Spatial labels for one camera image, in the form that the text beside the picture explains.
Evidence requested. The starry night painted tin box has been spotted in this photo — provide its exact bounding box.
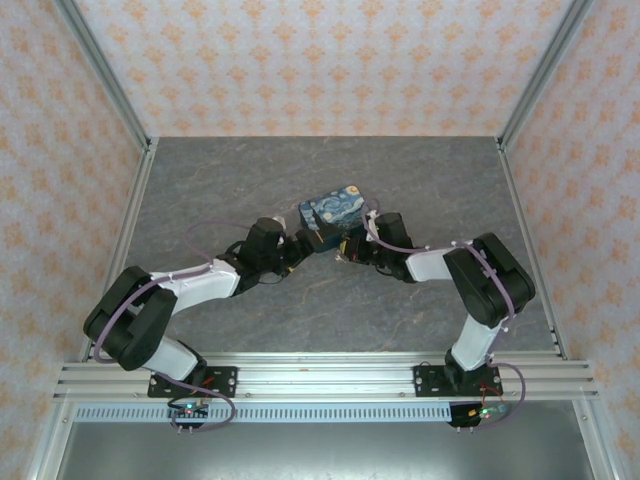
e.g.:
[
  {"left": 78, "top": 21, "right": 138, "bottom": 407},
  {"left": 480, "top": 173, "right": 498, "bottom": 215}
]
[{"left": 298, "top": 184, "right": 366, "bottom": 251}]

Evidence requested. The grey metal panel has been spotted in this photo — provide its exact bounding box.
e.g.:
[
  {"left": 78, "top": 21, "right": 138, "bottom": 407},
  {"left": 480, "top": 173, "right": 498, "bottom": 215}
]
[{"left": 54, "top": 419, "right": 594, "bottom": 480}]

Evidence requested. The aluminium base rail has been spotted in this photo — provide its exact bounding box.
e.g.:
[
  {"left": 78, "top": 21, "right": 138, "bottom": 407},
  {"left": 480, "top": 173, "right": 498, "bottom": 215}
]
[{"left": 52, "top": 351, "right": 600, "bottom": 401}]

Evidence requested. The aluminium table side rail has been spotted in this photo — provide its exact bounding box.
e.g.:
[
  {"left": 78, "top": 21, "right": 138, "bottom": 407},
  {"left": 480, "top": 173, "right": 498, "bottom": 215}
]
[
  {"left": 496, "top": 139, "right": 569, "bottom": 360},
  {"left": 79, "top": 139, "right": 160, "bottom": 362}
]

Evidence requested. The red wire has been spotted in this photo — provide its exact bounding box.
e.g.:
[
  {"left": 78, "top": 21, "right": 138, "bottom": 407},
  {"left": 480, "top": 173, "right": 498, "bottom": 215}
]
[
  {"left": 477, "top": 374, "right": 504, "bottom": 401},
  {"left": 197, "top": 372, "right": 221, "bottom": 401}
]

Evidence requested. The white slotted cable duct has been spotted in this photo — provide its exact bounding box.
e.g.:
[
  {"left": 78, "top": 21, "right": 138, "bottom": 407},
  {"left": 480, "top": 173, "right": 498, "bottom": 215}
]
[{"left": 73, "top": 403, "right": 454, "bottom": 424}]

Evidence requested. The short aluminium frame post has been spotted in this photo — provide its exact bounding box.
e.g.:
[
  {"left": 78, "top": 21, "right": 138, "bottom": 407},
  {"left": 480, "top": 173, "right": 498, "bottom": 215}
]
[
  {"left": 573, "top": 399, "right": 616, "bottom": 480},
  {"left": 27, "top": 399, "right": 76, "bottom": 480}
]

